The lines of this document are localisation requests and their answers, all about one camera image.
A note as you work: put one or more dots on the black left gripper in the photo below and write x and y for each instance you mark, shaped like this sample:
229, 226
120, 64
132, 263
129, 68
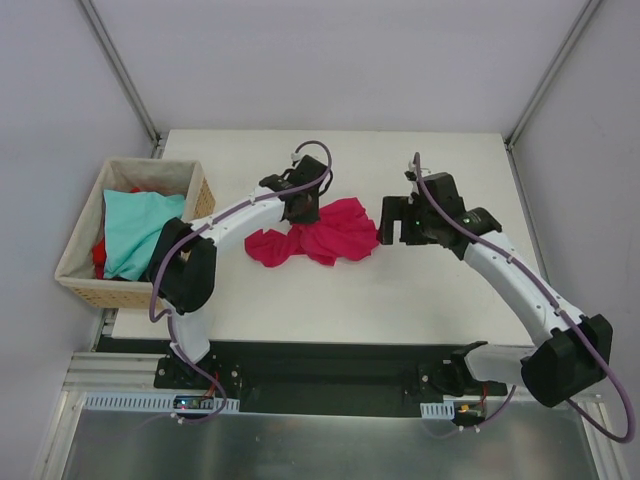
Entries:
302, 209

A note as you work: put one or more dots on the right white cable duct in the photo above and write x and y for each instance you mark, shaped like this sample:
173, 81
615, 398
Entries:
438, 411

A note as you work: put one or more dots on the teal t shirt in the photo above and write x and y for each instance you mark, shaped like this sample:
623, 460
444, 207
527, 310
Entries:
161, 209

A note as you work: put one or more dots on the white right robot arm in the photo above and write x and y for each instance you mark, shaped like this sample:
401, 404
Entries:
570, 350

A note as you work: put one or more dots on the white cable duct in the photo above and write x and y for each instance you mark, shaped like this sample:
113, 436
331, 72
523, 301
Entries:
158, 403
438, 411

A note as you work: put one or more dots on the pink t shirt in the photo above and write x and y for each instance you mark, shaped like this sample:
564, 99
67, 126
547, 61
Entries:
344, 231

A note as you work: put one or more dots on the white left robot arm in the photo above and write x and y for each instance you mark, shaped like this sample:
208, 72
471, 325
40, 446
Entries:
182, 269

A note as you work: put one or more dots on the wicker basket with cloth liner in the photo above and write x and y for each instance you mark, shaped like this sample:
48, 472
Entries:
76, 270

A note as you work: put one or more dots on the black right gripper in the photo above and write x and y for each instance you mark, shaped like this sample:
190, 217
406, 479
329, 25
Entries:
407, 226

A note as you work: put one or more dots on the left white cable duct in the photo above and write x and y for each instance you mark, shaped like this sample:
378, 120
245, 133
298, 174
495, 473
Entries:
158, 403

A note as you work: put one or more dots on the red t shirt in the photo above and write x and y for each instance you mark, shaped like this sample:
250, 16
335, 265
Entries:
99, 255

